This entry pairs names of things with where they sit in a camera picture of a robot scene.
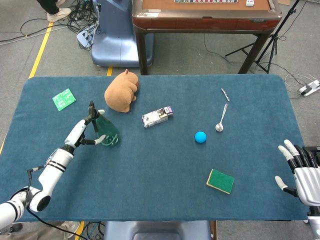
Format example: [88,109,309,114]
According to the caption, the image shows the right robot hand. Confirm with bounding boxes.
[274,139,320,207]

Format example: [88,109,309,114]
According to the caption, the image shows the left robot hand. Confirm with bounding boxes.
[64,109,107,151]

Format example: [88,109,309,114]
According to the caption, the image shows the green spray bottle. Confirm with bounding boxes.
[88,100,121,147]

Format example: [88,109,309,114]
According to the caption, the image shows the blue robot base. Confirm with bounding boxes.
[90,0,155,68]

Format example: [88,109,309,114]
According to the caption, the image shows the black tripod stand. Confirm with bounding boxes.
[224,0,301,74]

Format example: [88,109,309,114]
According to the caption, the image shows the black box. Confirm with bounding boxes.
[302,146,320,167]

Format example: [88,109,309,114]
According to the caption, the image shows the green circuit board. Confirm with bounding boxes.
[51,88,77,112]

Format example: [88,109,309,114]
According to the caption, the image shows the brown plush capybara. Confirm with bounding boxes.
[104,69,140,113]

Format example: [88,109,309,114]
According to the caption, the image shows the white purple carton box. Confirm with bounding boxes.
[141,105,175,129]

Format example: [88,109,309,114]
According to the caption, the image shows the green yellow sponge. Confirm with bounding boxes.
[205,168,236,195]

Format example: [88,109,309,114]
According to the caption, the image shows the blue table cloth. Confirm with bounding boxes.
[0,74,309,223]

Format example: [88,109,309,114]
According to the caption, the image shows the yellow floor tape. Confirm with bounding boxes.
[28,21,55,80]

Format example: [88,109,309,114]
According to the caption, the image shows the white sneaker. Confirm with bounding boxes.
[46,7,72,23]
[61,221,81,238]

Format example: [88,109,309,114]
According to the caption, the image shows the white power strip with plugs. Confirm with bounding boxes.
[76,24,97,48]

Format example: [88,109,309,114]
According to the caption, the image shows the metal spoon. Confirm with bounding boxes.
[215,103,229,133]

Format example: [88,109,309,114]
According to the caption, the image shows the khaki trouser leg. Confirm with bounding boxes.
[7,224,70,240]

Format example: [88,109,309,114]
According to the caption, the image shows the blue ball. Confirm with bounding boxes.
[194,130,208,144]

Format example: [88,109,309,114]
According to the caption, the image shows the grey blue robot torso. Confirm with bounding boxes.
[103,220,212,240]

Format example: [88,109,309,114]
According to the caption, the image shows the black trouser leg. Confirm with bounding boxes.
[36,0,61,15]

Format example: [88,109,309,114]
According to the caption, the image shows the brown mahjong table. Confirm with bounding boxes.
[131,0,283,76]

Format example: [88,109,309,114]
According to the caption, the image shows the row of mahjong tiles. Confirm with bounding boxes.
[174,0,239,4]

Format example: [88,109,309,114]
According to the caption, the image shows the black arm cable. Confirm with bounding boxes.
[24,165,83,240]

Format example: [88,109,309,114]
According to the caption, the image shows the white floor cable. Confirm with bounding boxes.
[284,73,316,89]

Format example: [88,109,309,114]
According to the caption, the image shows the black floor cable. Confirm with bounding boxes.
[203,33,254,66]

